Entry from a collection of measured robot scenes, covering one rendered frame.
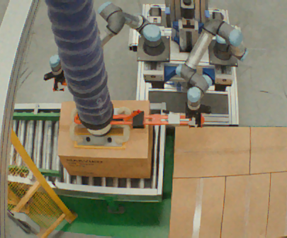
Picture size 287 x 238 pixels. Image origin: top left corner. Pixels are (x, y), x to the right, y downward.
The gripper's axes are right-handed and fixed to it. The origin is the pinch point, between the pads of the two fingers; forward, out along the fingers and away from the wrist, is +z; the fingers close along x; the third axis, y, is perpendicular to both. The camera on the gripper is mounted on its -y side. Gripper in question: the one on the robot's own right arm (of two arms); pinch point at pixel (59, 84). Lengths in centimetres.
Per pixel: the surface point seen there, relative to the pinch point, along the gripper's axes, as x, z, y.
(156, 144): -20, 53, 64
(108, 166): -46, 28, 35
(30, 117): -3, 47, -35
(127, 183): -51, 53, 45
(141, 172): -46, 40, 55
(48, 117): -3.0, 46.1, -17.3
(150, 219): -66, 107, 60
